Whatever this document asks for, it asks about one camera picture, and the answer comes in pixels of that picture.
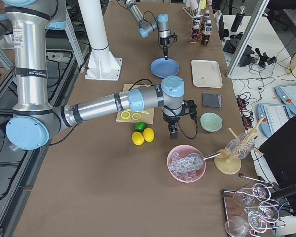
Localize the dark drink bottle upper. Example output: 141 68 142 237
191 14 203 42

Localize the aluminium frame post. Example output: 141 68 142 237
226 0 269 78

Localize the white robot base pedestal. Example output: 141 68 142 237
79 0 122 81

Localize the black thermos bottle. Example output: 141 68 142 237
230 6 246 32

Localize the yellow plastic knife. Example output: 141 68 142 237
126 109 150 115

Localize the yellow lemon outer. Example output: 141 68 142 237
132 131 144 146

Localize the thick lemon half slice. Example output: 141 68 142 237
120 111 131 120

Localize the glass mug on stand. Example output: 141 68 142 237
225 133 255 160

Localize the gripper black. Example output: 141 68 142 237
163 100 197 139
159 32 178 60

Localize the yellow lemon near lime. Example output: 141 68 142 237
143 127 155 142

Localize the green lime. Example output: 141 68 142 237
135 122 146 132

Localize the pink cup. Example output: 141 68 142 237
188 0 199 10

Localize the wine glass rack tray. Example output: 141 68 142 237
222 173 286 237

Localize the blue plate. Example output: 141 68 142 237
150 58 180 78

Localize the thin lemon slice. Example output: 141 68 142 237
131 112 141 121

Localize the white cup rack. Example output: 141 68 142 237
183 0 207 18

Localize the dark drink bottle outer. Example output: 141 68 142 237
203 9 210 24

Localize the teach pendant near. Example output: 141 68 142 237
257 103 292 138

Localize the black monitor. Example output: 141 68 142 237
259 115 296 188

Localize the copper wire bottle rack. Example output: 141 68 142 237
190 15 212 46

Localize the wooden cutting board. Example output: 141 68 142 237
115 83 155 124

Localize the dark drink bottle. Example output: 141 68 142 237
201 20 212 46
203 9 210 24
191 14 203 42

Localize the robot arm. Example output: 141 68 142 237
123 0 178 60
3 0 197 150

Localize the green bowl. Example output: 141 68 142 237
200 112 222 132

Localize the dark drink bottle middle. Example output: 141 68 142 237
201 20 212 46

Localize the teach pendant far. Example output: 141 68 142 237
275 84 296 115

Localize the cream rabbit tray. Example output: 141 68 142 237
191 60 223 88

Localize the pink bowl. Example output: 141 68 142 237
167 145 206 183

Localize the steel ice scoop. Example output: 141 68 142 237
178 152 221 172

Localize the teach pendant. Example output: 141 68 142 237
257 103 292 138
275 84 296 115

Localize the wooden cup stand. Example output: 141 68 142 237
214 118 267 175

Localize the grey folded cloth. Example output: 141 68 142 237
202 92 222 109

